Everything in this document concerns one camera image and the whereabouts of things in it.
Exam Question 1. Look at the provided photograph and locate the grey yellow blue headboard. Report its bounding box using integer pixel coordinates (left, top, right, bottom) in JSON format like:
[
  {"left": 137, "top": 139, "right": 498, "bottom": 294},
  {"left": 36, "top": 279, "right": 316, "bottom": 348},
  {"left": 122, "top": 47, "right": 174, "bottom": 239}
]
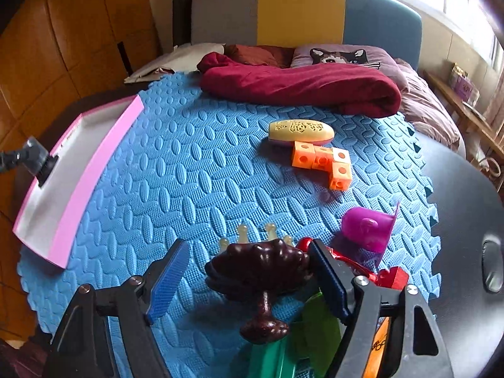
[{"left": 191, "top": 0, "right": 422, "bottom": 66}]

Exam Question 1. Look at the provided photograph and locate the yellow oval embossed soap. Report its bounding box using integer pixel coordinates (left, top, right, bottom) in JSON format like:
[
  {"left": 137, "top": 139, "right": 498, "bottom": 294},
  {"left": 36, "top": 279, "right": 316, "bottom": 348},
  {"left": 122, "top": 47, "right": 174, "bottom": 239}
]
[{"left": 268, "top": 119, "right": 335, "bottom": 146}]

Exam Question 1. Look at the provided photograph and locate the blue foam puzzle mat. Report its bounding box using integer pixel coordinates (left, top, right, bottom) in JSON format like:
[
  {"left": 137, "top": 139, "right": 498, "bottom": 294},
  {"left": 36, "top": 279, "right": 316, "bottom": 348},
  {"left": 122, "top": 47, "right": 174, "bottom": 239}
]
[{"left": 18, "top": 74, "right": 442, "bottom": 377}]

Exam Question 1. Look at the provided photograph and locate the red metal cylinder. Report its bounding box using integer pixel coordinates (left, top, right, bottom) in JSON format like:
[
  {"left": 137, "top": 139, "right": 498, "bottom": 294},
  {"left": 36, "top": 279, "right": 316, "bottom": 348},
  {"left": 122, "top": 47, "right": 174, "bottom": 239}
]
[{"left": 295, "top": 237, "right": 378, "bottom": 283}]

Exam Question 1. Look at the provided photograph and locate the purple plastic cup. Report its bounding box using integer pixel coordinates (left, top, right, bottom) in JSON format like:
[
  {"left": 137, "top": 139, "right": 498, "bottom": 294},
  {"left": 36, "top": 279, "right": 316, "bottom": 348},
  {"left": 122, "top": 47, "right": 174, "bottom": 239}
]
[{"left": 341, "top": 204, "right": 400, "bottom": 254}]

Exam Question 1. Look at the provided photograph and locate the maroon red blanket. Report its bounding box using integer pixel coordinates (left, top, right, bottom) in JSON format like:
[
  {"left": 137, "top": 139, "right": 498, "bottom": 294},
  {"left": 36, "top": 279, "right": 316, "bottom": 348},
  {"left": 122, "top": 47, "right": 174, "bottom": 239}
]
[{"left": 197, "top": 52, "right": 402, "bottom": 119}]

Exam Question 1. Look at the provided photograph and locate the cat face pillow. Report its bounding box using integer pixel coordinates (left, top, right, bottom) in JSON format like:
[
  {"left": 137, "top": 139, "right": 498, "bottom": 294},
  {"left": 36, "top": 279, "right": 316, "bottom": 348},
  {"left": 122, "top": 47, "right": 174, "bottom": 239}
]
[{"left": 290, "top": 44, "right": 409, "bottom": 92}]

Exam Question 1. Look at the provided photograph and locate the red plastic block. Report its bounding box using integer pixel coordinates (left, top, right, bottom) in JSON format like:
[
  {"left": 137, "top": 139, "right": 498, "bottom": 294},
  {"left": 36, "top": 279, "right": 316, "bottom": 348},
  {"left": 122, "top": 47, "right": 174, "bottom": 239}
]
[{"left": 376, "top": 266, "right": 409, "bottom": 291}]

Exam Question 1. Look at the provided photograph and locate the orange cube block piece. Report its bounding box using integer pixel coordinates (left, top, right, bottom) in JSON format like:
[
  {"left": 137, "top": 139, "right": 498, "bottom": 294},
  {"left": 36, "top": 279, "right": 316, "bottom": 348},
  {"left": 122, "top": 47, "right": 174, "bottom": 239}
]
[{"left": 291, "top": 141, "right": 353, "bottom": 191}]

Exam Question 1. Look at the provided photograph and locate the beige folded cloth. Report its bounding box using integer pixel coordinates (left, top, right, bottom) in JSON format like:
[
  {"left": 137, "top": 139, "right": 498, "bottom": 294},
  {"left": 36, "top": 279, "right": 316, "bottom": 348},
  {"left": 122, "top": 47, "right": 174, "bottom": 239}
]
[{"left": 124, "top": 43, "right": 225, "bottom": 84}]

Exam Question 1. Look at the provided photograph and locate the orange yellow plastic piece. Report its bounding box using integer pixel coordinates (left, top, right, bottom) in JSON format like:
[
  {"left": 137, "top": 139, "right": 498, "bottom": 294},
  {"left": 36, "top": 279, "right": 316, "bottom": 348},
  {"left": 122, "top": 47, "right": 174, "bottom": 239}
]
[{"left": 362, "top": 318, "right": 390, "bottom": 378}]

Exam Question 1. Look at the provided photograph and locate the wooden side shelf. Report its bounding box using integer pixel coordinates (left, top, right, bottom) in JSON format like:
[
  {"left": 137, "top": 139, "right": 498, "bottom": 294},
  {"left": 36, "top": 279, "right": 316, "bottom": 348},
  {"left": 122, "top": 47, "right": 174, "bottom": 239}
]
[{"left": 423, "top": 71, "right": 503, "bottom": 160}]

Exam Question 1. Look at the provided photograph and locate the purple box on shelf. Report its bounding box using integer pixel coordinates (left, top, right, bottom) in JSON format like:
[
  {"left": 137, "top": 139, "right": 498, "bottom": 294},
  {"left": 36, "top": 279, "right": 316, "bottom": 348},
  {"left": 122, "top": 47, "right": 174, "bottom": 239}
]
[{"left": 449, "top": 63, "right": 480, "bottom": 107}]

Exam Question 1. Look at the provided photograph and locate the black rolled mat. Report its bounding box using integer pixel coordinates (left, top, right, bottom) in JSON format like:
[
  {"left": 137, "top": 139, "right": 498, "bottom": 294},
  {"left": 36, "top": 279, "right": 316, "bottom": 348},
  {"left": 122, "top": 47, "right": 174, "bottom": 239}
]
[{"left": 172, "top": 0, "right": 192, "bottom": 46}]

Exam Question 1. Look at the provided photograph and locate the pink rimmed white tray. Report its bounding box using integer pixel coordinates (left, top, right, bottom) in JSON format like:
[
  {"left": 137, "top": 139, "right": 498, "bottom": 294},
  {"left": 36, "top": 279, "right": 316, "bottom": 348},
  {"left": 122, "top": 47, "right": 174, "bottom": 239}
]
[{"left": 13, "top": 95, "right": 144, "bottom": 269}]

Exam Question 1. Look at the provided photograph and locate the dark brown flower massager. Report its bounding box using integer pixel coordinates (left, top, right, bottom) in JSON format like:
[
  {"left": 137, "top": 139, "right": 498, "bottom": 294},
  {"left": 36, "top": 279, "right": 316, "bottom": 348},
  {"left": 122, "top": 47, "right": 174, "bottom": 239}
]
[{"left": 205, "top": 224, "right": 312, "bottom": 345}]

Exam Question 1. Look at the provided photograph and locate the green plastic stand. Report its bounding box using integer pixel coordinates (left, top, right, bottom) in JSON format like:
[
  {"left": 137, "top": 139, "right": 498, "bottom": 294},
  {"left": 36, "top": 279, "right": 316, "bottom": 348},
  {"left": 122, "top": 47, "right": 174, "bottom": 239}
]
[{"left": 240, "top": 292, "right": 341, "bottom": 377}]

